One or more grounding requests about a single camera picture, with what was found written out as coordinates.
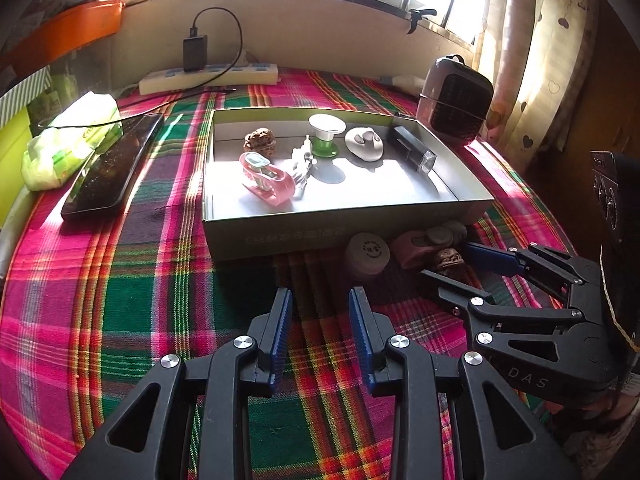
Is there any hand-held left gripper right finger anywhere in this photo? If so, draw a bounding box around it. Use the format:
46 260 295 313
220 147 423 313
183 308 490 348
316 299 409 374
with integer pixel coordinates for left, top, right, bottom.
348 286 583 480

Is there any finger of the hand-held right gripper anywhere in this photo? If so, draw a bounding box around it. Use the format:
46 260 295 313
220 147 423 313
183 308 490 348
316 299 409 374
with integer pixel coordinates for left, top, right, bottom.
462 241 602 307
419 269 590 362

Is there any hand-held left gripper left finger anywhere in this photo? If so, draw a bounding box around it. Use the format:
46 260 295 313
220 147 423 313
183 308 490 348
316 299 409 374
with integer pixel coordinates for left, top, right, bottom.
60 287 294 480

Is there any brown carved walnut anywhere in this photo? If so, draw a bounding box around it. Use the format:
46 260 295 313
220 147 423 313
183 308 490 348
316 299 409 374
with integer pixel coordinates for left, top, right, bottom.
432 246 466 276
244 127 277 157

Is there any black bike light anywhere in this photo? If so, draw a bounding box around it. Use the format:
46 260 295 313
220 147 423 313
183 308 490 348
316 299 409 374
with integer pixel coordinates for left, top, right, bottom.
389 124 437 173

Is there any shallow cardboard box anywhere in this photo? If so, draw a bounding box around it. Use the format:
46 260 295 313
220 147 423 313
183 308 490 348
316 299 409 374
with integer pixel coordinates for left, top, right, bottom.
201 106 496 262

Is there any grey round object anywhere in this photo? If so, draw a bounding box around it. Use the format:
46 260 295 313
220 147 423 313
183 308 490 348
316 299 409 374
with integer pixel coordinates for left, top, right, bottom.
444 220 469 245

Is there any pink plastic holder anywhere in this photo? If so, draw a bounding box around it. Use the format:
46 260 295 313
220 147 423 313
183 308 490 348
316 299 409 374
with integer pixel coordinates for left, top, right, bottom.
391 226 453 268

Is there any round white cap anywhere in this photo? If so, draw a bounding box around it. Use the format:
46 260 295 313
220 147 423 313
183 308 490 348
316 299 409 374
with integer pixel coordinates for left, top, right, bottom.
344 232 392 281

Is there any plaid cloth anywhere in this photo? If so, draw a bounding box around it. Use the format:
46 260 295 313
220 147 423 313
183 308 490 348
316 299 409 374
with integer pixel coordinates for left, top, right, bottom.
0 65 601 480

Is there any pink tape dispenser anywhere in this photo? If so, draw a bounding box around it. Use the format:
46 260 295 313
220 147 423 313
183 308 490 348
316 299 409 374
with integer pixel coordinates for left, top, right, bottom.
239 151 297 207

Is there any small pink heater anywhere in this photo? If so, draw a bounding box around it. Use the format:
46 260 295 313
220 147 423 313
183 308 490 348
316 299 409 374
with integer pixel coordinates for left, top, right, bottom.
415 55 495 143

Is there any white oval case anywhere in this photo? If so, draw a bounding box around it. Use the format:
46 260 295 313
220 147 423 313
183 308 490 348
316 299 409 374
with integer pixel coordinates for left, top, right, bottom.
344 126 387 165

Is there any green and white cup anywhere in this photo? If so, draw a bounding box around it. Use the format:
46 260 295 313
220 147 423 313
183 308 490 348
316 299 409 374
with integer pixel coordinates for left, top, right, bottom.
306 113 347 158

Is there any cream heart-print curtain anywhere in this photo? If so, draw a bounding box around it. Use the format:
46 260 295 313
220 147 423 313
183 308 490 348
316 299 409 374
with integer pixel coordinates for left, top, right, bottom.
475 0 601 161

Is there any black phone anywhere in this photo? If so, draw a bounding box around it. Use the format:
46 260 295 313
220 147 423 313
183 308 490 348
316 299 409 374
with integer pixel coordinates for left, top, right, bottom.
60 113 166 221

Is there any black window hook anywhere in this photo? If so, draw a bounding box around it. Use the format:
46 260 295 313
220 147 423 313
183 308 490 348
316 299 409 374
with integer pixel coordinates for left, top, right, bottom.
407 7 437 35

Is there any white power strip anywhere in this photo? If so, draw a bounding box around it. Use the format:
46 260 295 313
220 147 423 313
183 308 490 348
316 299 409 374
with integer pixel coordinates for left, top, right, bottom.
138 61 279 96

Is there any green tissue pack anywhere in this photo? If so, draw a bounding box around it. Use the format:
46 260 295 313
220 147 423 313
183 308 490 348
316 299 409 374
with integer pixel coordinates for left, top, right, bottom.
21 91 123 192

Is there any black charger adapter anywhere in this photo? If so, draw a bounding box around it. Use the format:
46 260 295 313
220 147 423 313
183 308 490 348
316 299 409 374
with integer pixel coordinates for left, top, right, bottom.
182 35 208 73

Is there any yellow-green box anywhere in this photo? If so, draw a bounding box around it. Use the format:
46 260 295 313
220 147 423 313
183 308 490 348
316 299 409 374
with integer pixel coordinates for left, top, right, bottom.
0 107 38 221

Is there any glass tank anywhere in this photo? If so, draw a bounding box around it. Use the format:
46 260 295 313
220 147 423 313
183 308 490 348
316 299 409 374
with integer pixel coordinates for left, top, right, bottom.
47 40 126 111

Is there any striped box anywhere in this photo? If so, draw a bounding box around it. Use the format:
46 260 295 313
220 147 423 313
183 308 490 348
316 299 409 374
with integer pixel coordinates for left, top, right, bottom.
0 65 53 128

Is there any orange tray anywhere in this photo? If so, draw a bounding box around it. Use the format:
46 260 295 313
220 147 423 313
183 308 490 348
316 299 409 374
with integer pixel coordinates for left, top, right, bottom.
0 0 124 78

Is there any thin black cable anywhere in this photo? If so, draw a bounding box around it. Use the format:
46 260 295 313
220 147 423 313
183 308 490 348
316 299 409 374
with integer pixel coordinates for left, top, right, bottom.
30 87 236 136

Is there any black charger cable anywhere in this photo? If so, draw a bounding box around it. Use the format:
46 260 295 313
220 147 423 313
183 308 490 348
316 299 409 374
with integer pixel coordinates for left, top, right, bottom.
189 7 244 86

